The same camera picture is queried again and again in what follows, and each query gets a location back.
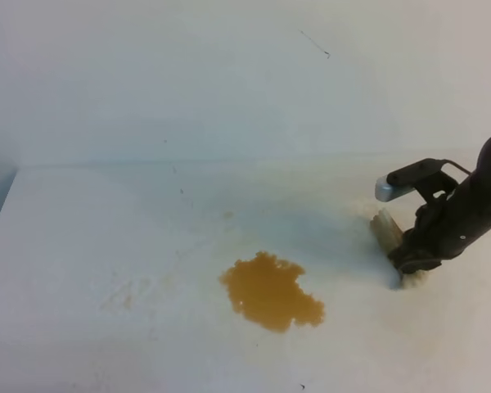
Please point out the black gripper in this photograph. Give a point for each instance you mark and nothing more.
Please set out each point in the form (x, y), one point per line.
(444, 232)

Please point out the stained pale rag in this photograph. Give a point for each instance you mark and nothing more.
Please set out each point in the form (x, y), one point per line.
(389, 237)

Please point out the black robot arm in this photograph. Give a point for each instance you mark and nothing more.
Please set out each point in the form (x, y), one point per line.
(483, 166)

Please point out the brown coffee stain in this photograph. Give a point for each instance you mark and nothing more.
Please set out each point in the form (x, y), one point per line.
(265, 290)

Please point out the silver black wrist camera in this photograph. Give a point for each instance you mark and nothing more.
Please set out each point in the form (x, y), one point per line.
(424, 176)

